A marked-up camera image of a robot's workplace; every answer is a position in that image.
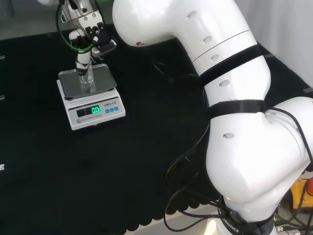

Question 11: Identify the yellow stop button box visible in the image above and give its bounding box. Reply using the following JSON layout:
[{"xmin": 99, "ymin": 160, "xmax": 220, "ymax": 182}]
[{"xmin": 290, "ymin": 170, "xmax": 313, "ymax": 214}]

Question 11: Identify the black bench cloth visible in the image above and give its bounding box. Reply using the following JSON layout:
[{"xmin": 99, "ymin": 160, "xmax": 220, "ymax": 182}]
[{"xmin": 0, "ymin": 23, "xmax": 313, "ymax": 235}]

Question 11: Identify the green hand cable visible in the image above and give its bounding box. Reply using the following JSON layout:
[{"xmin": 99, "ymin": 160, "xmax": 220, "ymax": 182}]
[{"xmin": 56, "ymin": 0, "xmax": 99, "ymax": 53}]

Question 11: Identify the white electronic balance steel pan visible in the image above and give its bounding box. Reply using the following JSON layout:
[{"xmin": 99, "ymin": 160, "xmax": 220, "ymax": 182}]
[{"xmin": 56, "ymin": 63, "xmax": 127, "ymax": 131}]

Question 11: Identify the small clear glass beaker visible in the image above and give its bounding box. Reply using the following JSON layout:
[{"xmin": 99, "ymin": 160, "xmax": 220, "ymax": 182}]
[{"xmin": 78, "ymin": 62, "xmax": 97, "ymax": 95}]

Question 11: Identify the pale board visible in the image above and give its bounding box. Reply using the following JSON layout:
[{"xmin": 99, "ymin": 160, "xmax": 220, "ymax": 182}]
[{"xmin": 126, "ymin": 204, "xmax": 221, "ymax": 235}]

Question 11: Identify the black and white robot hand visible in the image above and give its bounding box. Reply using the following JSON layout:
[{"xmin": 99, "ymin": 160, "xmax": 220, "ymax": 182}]
[{"xmin": 60, "ymin": 0, "xmax": 118, "ymax": 74}]

